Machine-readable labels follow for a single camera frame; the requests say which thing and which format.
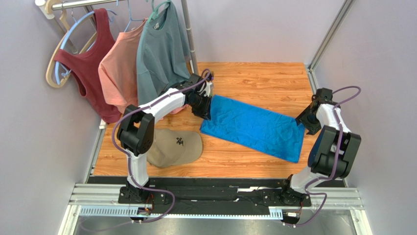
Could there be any light blue clothes hanger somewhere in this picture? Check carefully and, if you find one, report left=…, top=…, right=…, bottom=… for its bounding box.
left=46, top=11, right=98, bottom=88

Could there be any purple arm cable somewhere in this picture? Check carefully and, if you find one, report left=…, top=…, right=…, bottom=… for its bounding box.
left=111, top=68, right=214, bottom=224
left=282, top=85, right=362, bottom=228

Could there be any wooden clothes hanger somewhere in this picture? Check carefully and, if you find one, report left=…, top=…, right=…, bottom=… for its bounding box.
left=35, top=0, right=107, bottom=88

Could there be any pink t-shirt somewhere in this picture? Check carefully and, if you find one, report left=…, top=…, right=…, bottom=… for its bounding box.
left=97, top=19, right=189, bottom=115

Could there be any blue cloth napkin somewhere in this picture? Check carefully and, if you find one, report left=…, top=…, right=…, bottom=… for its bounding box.
left=200, top=95, right=305, bottom=163

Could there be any maroon tank top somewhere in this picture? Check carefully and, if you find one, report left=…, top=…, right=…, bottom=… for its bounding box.
left=54, top=8, right=120, bottom=123

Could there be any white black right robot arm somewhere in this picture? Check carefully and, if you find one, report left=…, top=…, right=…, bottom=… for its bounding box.
left=284, top=88, right=361, bottom=195

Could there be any aluminium frame rail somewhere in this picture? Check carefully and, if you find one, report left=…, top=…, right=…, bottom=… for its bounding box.
left=59, top=177, right=372, bottom=235

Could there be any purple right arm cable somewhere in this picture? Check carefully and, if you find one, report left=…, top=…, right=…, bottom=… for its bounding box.
left=282, top=85, right=362, bottom=228

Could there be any teal clothes hanger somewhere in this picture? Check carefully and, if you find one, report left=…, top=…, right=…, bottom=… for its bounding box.
left=147, top=0, right=171, bottom=23

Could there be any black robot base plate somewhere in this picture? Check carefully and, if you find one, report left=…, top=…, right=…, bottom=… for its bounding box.
left=117, top=186, right=312, bottom=207

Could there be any teal t-shirt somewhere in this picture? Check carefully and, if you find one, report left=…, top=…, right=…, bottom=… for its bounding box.
left=136, top=0, right=190, bottom=105

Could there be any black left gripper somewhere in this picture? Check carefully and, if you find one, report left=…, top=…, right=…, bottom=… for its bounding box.
left=188, top=94, right=212, bottom=121

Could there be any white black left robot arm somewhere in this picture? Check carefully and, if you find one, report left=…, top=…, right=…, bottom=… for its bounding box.
left=112, top=69, right=214, bottom=191

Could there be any metal clothes rack pole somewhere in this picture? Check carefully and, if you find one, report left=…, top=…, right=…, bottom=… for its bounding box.
left=35, top=0, right=199, bottom=73

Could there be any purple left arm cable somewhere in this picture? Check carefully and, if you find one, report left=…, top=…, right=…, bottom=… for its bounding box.
left=111, top=68, right=214, bottom=224

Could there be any beige baseball cap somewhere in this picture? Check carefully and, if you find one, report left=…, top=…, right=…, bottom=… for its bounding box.
left=147, top=129, right=203, bottom=168

